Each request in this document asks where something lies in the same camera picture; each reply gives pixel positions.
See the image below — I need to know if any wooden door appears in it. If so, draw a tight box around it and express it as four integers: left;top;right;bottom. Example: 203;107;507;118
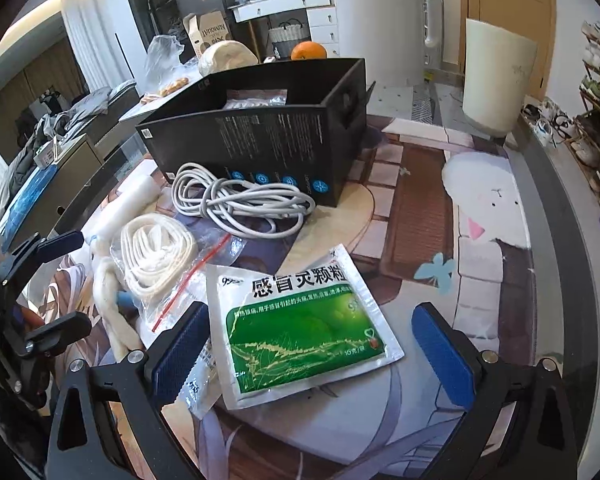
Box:
460;0;556;101

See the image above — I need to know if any white cable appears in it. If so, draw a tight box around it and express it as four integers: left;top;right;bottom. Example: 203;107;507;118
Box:
170;161;318;240

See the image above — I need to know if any bagged cream rope coil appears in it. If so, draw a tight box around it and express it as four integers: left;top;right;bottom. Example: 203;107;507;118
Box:
109;211;234;334

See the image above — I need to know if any white plush toy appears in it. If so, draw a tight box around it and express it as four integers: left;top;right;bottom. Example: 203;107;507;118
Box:
92;246;144;362

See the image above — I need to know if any woven basket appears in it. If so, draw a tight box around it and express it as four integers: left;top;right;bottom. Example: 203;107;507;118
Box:
268;20;308;60

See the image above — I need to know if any anime print desk mat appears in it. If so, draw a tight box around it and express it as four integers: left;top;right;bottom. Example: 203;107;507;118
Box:
24;114;539;480

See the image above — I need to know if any printed fruit carton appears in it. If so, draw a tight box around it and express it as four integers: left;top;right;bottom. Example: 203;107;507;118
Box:
183;11;230;58

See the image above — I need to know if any cream cylindrical cup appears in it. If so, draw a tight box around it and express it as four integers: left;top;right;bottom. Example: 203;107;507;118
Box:
463;18;538;138

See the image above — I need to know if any green medicine sachet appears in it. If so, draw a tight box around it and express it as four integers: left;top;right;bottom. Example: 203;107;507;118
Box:
207;245;405;411

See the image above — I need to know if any orange fruit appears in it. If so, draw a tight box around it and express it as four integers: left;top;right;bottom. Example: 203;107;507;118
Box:
290;41;328;61

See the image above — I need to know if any white drawer desk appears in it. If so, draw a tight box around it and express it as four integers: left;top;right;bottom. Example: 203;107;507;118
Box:
232;0;340;58

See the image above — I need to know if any white foam wrap roll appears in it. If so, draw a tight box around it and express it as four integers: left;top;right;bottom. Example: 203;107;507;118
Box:
82;158;163;260

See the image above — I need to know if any cream yarn ball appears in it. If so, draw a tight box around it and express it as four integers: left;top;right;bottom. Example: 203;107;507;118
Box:
198;40;259;77

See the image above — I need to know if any black cardboard box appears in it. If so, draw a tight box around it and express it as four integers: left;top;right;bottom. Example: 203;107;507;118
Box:
136;58;370;207

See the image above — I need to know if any shoe rack with shoes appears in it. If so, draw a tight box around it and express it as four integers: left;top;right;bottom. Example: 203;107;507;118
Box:
569;22;600;205

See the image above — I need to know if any white electric kettle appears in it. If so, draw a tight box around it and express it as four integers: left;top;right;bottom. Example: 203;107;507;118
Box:
335;0;443;88

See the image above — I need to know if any clear plastic snack bag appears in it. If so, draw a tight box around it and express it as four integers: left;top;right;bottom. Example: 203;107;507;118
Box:
140;35;188;104

